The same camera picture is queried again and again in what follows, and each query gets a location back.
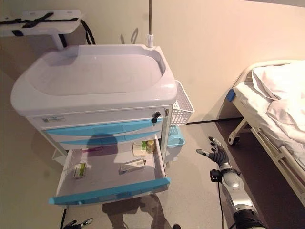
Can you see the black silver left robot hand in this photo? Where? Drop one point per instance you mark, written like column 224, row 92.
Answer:
column 74, row 226

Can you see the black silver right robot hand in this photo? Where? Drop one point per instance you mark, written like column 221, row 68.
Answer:
column 219, row 156

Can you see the blue fronted cart drawer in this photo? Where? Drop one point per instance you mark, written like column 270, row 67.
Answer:
column 107, row 128
column 133, row 137
column 107, row 171

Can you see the white blue medicine box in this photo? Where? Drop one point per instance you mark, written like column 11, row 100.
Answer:
column 132, row 166

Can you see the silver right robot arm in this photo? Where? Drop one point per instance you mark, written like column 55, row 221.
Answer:
column 232, row 181

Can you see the green white medicine box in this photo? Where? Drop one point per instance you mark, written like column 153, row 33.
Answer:
column 79, row 170

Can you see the yellow medicine bottle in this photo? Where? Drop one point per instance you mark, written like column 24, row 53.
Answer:
column 150, row 146

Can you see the white medicine carton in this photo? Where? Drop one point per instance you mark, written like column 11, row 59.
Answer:
column 138, row 150

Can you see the green white drawer label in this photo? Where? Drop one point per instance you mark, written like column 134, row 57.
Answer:
column 54, row 119

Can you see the white locked cart drawer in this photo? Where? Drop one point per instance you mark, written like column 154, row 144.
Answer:
column 107, row 115

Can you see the blue lidded waste bin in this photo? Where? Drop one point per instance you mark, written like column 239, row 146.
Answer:
column 175, row 138

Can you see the blue bed corner tag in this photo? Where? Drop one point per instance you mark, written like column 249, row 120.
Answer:
column 230, row 95

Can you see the white plastic side basket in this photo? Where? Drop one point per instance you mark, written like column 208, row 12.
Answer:
column 183, row 105

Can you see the silver cart side latch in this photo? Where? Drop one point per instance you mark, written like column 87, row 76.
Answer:
column 167, row 113

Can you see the black cart keys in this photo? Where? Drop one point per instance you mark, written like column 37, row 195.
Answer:
column 156, row 117

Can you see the silver right robot leg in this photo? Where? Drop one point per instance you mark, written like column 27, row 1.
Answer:
column 176, row 226

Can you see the white bed duvet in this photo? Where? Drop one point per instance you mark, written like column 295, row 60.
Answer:
column 286, row 83

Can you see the white medical cart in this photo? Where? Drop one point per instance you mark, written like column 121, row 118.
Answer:
column 95, row 100

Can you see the metal IV pole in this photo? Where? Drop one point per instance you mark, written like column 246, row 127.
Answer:
column 150, row 38

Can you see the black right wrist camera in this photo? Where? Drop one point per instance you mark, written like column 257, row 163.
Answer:
column 214, row 175

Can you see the white hospital bed frame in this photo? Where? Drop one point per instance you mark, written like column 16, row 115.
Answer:
column 252, row 112

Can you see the white bed side rail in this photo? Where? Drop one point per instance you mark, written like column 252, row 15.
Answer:
column 278, row 148

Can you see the white cart side bracket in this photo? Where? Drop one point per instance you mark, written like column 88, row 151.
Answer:
column 58, row 157

